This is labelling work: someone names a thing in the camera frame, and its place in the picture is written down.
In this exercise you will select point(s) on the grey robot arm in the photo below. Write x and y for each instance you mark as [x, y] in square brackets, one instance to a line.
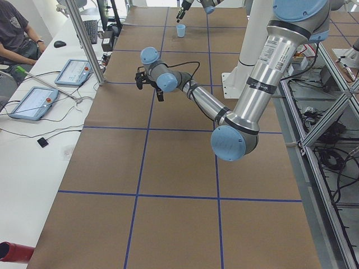
[208, 6]
[274, 32]

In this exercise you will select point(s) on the blue teach pendant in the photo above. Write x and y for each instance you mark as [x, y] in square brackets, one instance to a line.
[35, 104]
[74, 73]

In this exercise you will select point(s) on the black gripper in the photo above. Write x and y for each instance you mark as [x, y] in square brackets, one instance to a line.
[156, 87]
[184, 5]

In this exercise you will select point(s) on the aluminium frame rack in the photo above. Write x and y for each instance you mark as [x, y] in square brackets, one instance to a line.
[319, 117]

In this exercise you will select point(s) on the black power adapter box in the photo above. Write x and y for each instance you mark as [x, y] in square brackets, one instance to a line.
[108, 41]

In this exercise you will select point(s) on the near blue teach pendant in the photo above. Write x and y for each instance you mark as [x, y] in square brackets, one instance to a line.
[35, 104]

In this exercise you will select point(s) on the black computer keyboard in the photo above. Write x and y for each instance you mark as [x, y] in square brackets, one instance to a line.
[91, 27]

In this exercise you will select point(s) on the black computer mouse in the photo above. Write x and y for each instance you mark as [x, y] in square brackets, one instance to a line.
[59, 44]

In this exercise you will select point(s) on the red cylinder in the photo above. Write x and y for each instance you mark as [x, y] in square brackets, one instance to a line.
[17, 253]

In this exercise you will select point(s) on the silver rod green handle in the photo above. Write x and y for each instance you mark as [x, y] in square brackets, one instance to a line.
[36, 78]

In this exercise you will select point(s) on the small black square pad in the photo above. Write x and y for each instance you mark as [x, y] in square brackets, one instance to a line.
[42, 142]

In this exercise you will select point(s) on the light blue plastic cup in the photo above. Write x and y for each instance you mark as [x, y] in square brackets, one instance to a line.
[181, 30]

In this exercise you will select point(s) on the far blue teach pendant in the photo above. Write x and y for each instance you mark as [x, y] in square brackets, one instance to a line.
[74, 73]

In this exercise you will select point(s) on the seated person in grey shirt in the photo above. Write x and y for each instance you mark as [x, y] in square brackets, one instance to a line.
[20, 44]

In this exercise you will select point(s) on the aluminium frame post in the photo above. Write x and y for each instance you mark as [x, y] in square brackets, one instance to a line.
[84, 40]

